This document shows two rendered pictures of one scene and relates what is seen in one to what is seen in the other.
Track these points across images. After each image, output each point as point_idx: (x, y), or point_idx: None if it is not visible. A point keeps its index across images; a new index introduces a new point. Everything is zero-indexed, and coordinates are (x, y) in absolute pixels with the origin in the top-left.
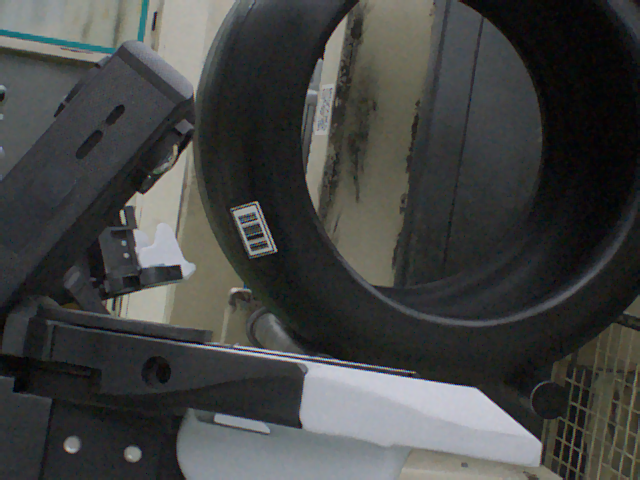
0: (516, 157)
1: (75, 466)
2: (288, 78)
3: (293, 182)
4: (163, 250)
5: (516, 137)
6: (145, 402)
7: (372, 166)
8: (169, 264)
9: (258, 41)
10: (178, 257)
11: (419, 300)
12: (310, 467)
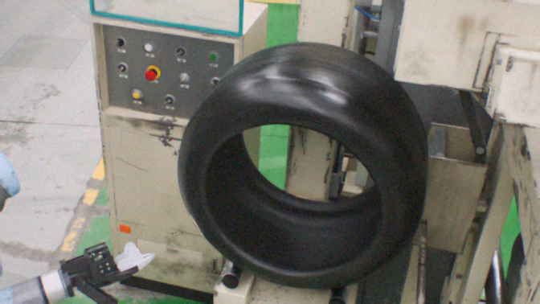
0: (435, 97)
1: None
2: (195, 174)
3: (204, 214)
4: (131, 259)
5: (435, 87)
6: None
7: (310, 139)
8: (133, 264)
9: (184, 154)
10: (140, 259)
11: (323, 211)
12: None
